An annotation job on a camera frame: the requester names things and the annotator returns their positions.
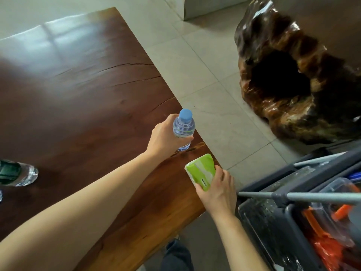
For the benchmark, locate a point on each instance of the person's right hand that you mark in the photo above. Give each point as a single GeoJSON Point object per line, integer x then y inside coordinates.
{"type": "Point", "coordinates": [220, 194]}

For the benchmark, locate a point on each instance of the person's left hand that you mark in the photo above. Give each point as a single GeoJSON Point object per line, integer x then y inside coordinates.
{"type": "Point", "coordinates": [160, 139]}

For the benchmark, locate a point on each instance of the person's left thumb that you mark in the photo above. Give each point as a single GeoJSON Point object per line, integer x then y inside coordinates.
{"type": "Point", "coordinates": [182, 141]}

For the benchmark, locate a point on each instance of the person's right thumb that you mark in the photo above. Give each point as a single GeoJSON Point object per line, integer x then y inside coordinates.
{"type": "Point", "coordinates": [199, 191]}

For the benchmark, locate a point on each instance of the blue-capped clear water bottle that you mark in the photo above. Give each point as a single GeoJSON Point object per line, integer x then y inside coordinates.
{"type": "Point", "coordinates": [184, 125]}

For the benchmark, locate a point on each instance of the green tissue pack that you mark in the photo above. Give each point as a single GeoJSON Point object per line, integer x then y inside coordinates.
{"type": "Point", "coordinates": [200, 170]}

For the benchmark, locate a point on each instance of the person's left forearm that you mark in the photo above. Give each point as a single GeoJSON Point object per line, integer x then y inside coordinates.
{"type": "Point", "coordinates": [84, 211]}

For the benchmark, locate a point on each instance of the person's right forearm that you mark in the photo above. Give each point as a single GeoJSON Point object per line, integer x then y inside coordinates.
{"type": "Point", "coordinates": [239, 245]}

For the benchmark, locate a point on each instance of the person's blue jeans leg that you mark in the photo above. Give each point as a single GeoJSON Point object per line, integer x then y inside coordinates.
{"type": "Point", "coordinates": [177, 256]}

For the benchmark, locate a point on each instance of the grey cleaning cart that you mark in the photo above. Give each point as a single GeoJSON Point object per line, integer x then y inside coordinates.
{"type": "Point", "coordinates": [270, 234]}

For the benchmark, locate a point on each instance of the grey metal rod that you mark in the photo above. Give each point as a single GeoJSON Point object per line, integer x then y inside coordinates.
{"type": "Point", "coordinates": [316, 197]}
{"type": "Point", "coordinates": [318, 159]}

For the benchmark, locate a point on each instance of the glossy brown root carving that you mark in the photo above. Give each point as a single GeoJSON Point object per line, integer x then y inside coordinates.
{"type": "Point", "coordinates": [282, 70]}

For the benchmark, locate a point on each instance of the orange plastic tool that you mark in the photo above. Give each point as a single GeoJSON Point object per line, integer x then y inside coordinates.
{"type": "Point", "coordinates": [324, 245]}

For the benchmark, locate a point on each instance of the clear plastic container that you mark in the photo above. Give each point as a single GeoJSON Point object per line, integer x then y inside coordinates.
{"type": "Point", "coordinates": [335, 194]}

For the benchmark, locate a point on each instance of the blue plastic item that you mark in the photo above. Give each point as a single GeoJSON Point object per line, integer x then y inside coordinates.
{"type": "Point", "coordinates": [355, 176]}

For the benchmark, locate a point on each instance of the green-labelled clear water bottle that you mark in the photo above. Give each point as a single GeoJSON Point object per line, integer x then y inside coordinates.
{"type": "Point", "coordinates": [17, 173]}

